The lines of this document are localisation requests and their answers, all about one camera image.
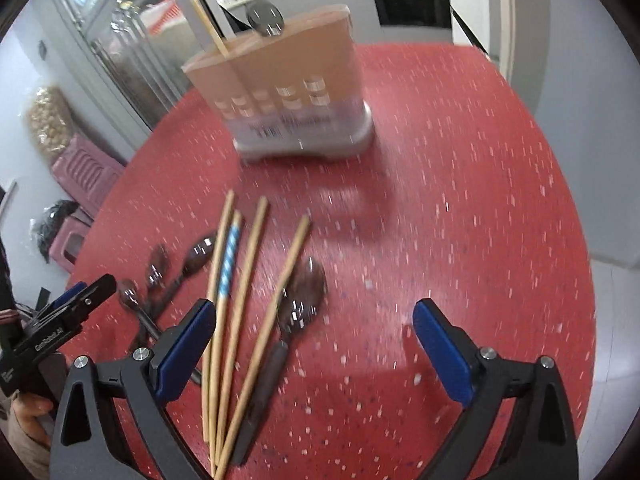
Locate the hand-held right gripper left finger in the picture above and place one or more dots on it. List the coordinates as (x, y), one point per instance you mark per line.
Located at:
(186, 345)

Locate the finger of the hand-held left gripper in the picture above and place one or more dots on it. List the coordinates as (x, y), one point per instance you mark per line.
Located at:
(92, 295)

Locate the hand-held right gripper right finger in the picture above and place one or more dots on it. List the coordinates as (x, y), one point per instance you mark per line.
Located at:
(442, 350)

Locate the red plastic basket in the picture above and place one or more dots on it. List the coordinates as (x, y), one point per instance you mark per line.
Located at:
(167, 17)

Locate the glass sliding door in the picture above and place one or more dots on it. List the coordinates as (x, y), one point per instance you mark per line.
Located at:
(125, 50)

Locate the blue striped wooden chopstick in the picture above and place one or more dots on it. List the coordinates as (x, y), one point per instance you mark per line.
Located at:
(229, 265)

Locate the plain wooden chopstick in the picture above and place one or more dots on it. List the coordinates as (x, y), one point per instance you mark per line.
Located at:
(283, 282)
(218, 255)
(245, 285)
(207, 25)

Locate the clear bag of nuts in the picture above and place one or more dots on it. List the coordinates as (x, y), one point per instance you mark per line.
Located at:
(45, 120)

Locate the beige and white utensil holder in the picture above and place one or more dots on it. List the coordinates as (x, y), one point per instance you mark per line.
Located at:
(280, 75)

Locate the black built-in oven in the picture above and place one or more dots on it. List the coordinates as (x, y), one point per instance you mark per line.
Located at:
(410, 2)

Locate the pink plastic stool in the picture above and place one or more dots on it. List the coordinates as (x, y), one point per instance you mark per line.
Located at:
(67, 245)
(87, 172)

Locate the black plastic bag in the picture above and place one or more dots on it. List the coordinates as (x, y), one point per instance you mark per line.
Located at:
(50, 225)

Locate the person's left hand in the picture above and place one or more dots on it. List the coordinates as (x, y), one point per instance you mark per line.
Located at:
(30, 415)

